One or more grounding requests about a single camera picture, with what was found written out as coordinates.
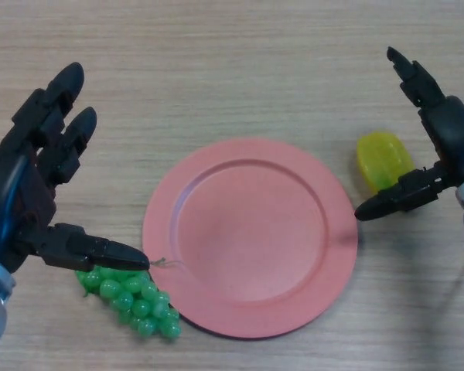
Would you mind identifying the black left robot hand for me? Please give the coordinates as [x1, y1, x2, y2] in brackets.
[0, 61, 152, 274]

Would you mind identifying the green grape bunch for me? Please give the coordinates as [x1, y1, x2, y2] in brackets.
[73, 257, 185, 343]

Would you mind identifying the yellow starfruit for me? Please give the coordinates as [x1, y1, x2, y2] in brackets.
[356, 131, 416, 193]

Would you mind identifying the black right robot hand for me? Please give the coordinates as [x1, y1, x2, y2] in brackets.
[354, 46, 464, 222]

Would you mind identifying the pink round plate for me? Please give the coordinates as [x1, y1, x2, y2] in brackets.
[142, 139, 360, 341]

